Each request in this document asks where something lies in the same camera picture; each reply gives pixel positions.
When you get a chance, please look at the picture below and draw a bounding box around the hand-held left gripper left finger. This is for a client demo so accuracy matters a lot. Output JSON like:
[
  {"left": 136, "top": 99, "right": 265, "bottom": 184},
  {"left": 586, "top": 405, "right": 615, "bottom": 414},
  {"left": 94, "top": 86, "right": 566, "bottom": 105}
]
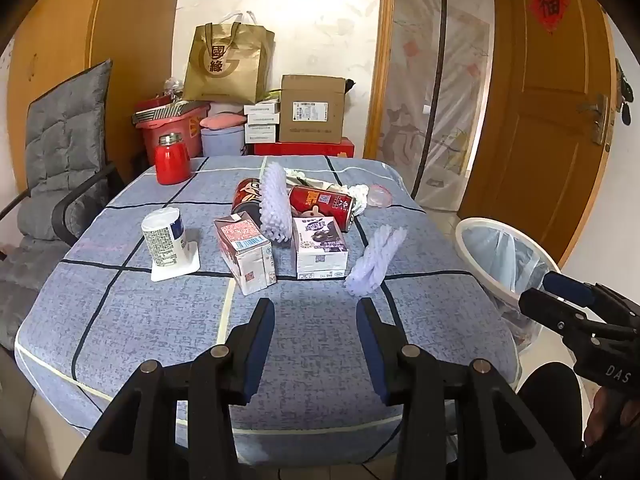
[{"left": 65, "top": 297, "right": 277, "bottom": 480}]

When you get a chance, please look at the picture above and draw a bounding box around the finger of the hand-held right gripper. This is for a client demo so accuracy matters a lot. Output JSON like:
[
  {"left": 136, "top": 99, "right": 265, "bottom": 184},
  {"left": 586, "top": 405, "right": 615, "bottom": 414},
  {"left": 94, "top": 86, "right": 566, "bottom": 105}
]
[
  {"left": 518, "top": 287, "right": 591, "bottom": 346},
  {"left": 543, "top": 271, "right": 626, "bottom": 312}
]

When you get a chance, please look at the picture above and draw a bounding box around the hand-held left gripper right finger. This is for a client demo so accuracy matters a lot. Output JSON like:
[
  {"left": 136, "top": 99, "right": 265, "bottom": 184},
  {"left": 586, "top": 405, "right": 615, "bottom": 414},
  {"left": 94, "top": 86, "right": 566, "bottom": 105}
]
[{"left": 356, "top": 297, "right": 576, "bottom": 480}]

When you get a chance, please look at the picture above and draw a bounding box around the white trash bin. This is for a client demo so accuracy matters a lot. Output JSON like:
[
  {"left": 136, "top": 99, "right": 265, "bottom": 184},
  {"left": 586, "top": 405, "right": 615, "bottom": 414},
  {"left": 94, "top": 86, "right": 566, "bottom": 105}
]
[{"left": 455, "top": 217, "right": 563, "bottom": 356}]

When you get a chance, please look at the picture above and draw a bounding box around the red cartoon face can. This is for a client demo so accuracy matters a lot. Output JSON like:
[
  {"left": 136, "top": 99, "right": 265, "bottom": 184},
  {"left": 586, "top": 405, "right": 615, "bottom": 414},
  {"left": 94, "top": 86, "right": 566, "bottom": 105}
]
[{"left": 231, "top": 178, "right": 266, "bottom": 228}]

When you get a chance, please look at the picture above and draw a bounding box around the person's right hand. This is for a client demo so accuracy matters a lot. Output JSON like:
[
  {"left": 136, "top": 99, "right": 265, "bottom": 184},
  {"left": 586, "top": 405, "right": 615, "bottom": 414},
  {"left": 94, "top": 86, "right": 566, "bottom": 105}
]
[{"left": 582, "top": 390, "right": 640, "bottom": 461}]

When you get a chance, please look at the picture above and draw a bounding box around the clear bin liner bag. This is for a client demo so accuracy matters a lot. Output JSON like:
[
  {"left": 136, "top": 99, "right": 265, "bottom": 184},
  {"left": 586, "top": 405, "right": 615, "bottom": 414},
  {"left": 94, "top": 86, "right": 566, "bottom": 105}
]
[{"left": 462, "top": 225, "right": 551, "bottom": 351}]

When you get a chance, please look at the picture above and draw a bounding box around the person's leg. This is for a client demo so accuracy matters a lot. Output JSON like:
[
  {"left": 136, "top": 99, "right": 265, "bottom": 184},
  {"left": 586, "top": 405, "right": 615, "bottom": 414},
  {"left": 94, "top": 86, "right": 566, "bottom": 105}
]
[{"left": 517, "top": 362, "right": 585, "bottom": 461}]

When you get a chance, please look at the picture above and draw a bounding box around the pink milk carton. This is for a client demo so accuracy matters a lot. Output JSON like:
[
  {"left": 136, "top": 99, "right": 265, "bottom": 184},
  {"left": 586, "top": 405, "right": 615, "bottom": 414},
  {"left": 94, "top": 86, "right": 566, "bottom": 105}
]
[{"left": 214, "top": 211, "right": 277, "bottom": 296}]

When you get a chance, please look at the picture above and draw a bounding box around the white square card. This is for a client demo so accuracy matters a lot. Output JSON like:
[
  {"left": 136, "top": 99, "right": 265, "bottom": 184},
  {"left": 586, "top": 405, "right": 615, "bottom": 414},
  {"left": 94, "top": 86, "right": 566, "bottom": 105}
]
[{"left": 151, "top": 241, "right": 201, "bottom": 282}]

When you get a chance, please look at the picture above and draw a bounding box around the white drink carton box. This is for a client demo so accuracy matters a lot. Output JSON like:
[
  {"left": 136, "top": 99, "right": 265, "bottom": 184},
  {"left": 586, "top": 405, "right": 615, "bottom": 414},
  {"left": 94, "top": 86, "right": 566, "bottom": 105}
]
[{"left": 291, "top": 216, "right": 349, "bottom": 281}]

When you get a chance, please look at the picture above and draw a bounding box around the wooden door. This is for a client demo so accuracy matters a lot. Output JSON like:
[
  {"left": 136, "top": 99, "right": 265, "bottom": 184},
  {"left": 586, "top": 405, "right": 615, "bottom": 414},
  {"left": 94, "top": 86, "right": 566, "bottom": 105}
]
[{"left": 457, "top": 0, "right": 618, "bottom": 266}]

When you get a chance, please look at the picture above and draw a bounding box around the white yogurt cup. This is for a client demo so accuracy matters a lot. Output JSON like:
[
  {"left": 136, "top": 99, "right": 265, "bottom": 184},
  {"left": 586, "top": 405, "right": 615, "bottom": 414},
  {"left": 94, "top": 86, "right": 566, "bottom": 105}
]
[{"left": 141, "top": 207, "right": 188, "bottom": 268}]

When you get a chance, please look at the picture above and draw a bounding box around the red drink can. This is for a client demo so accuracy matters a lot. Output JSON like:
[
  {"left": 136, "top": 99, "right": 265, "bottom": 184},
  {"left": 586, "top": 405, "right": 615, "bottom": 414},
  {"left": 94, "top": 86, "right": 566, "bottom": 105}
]
[{"left": 288, "top": 185, "right": 356, "bottom": 232}]

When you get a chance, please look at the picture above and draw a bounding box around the large crumpled white tissue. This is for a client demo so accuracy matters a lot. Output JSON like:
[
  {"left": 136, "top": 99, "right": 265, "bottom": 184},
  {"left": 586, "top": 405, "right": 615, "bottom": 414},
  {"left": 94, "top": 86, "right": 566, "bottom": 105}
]
[{"left": 347, "top": 183, "right": 371, "bottom": 217}]

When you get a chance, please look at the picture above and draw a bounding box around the crumpled beige paper carton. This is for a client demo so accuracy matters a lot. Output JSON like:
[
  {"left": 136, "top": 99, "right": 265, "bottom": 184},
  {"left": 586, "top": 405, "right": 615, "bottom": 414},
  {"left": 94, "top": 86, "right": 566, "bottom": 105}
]
[{"left": 300, "top": 177, "right": 351, "bottom": 195}]

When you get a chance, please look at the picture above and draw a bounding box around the bunch of keys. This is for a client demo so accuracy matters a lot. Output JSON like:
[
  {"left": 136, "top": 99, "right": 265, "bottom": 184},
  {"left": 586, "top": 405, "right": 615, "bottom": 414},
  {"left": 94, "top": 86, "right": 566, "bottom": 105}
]
[{"left": 615, "top": 57, "right": 633, "bottom": 126}]

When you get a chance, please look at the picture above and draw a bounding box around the red flat box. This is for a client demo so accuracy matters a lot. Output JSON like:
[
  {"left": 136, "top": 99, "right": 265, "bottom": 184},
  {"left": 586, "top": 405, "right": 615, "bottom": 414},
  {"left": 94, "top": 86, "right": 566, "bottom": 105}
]
[{"left": 254, "top": 137, "right": 356, "bottom": 158}]

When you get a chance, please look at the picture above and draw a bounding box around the red thermos jar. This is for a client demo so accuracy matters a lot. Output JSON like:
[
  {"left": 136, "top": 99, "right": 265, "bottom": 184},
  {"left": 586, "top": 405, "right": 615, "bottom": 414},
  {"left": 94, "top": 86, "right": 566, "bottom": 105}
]
[{"left": 154, "top": 132, "right": 192, "bottom": 186}]

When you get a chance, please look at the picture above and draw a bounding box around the lavender round container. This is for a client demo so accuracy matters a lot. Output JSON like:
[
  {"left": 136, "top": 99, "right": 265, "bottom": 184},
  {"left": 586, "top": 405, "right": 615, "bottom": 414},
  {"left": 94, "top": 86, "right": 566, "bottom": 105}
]
[{"left": 201, "top": 127, "right": 246, "bottom": 157}]

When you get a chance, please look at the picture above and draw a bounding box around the mesh screen curtain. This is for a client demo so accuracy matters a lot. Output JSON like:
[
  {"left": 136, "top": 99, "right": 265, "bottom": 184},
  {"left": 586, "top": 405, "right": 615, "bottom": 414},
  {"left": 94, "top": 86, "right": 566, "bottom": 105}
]
[{"left": 370, "top": 0, "right": 496, "bottom": 211}]

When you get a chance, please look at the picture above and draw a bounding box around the brown cardboard box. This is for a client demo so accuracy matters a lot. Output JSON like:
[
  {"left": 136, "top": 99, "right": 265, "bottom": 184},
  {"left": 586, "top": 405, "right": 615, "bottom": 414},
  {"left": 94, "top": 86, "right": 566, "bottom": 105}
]
[{"left": 278, "top": 75, "right": 347, "bottom": 144}]

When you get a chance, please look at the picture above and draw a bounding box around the pink round lid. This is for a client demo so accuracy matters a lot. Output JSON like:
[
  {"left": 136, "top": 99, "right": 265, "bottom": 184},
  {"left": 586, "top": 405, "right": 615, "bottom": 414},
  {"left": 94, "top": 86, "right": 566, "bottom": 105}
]
[{"left": 200, "top": 112, "right": 248, "bottom": 132}]

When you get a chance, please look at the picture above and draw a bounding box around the pink plastic bucket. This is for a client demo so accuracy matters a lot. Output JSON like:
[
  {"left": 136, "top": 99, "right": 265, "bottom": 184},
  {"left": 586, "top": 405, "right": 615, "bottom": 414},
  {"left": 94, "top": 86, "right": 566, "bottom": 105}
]
[{"left": 135, "top": 95, "right": 211, "bottom": 166}]

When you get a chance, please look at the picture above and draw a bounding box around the striped flat box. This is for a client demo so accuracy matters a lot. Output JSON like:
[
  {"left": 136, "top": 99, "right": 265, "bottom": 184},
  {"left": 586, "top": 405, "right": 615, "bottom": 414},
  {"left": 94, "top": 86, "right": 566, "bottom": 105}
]
[{"left": 131, "top": 101, "right": 203, "bottom": 126}]

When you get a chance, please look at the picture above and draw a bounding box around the gold paper bag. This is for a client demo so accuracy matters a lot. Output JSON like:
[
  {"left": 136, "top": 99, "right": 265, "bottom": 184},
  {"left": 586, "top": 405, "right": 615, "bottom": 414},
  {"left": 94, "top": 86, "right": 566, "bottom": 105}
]
[{"left": 183, "top": 10, "right": 276, "bottom": 106}]

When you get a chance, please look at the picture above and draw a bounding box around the red diamond door decoration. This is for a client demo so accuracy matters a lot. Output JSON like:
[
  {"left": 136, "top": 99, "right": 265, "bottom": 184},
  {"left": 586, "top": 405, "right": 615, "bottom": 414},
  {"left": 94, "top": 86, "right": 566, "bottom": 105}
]
[{"left": 530, "top": 0, "right": 573, "bottom": 33}]

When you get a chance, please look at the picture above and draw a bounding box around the grey cushioned office chair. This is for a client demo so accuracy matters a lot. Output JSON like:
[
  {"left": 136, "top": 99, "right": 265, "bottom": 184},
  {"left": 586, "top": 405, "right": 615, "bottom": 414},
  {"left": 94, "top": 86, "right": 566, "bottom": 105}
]
[{"left": 0, "top": 60, "right": 113, "bottom": 351}]

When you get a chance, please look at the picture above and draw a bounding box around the wooden wardrobe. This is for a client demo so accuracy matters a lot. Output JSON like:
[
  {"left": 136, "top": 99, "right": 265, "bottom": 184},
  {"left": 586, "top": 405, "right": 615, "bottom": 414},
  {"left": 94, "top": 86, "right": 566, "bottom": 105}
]
[{"left": 7, "top": 0, "right": 188, "bottom": 201}]

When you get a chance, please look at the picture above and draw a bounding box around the metal door handle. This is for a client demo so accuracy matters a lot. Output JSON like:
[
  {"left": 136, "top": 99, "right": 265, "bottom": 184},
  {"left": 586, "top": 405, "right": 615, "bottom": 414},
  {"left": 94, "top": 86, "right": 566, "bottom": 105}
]
[{"left": 575, "top": 92, "right": 611, "bottom": 146}]

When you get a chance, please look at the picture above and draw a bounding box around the black chair frame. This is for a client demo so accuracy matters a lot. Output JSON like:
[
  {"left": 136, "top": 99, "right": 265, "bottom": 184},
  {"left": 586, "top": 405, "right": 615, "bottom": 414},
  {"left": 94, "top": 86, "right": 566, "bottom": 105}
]
[{"left": 0, "top": 162, "right": 126, "bottom": 261}]

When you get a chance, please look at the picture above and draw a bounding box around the wooden door frame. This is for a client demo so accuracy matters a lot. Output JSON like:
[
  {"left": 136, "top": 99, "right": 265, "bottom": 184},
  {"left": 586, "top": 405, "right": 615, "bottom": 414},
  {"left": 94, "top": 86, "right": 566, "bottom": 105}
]
[{"left": 362, "top": 0, "right": 396, "bottom": 161}]

